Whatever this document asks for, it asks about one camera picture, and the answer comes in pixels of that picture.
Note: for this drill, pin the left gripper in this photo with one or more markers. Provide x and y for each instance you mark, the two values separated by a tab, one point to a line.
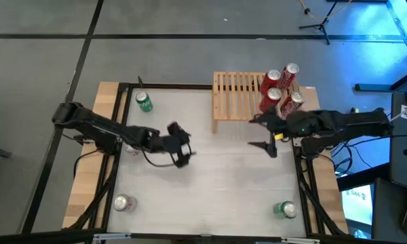
169	142

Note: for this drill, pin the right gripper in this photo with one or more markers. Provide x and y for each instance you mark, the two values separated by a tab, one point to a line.
291	125

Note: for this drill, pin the red can black lettering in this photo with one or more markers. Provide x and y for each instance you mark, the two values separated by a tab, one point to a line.
269	101
269	83

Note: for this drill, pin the red can white lettering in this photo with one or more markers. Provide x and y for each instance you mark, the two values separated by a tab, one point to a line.
287	78
291	105

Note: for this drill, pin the silver Diet Coke can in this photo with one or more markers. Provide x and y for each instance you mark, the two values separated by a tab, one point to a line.
131	150
123	202

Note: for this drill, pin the green Sprite can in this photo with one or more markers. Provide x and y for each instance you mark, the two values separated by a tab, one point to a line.
285	209
145	103

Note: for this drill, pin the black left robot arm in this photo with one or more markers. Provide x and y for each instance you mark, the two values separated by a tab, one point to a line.
98	127

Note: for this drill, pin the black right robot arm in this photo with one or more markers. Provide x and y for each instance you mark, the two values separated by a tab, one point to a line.
352	122

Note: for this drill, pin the wooden slatted shelf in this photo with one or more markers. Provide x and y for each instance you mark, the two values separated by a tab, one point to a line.
234	101

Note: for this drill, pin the computer monitor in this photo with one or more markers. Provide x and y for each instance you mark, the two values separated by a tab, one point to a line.
357	203

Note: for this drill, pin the black stand base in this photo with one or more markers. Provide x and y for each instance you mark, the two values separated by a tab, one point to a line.
376	87

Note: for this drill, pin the black tripod stand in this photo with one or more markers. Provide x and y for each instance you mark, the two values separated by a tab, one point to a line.
322	25

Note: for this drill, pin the dark grey desk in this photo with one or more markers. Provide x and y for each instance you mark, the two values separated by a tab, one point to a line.
405	169

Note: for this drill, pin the black computer case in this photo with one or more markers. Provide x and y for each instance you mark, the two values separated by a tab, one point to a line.
390	210

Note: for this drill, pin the white corner bracket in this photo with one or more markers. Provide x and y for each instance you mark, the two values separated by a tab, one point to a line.
296	143

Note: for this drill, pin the black table frame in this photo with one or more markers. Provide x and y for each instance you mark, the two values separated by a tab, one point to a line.
169	85

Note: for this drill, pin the small black post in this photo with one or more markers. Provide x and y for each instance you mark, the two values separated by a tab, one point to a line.
140	81

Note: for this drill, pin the silver frame bracket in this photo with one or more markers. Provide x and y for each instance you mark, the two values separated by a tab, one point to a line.
112	236
300	240

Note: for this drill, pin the metal frame rail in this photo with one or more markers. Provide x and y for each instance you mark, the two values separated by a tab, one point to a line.
402	23

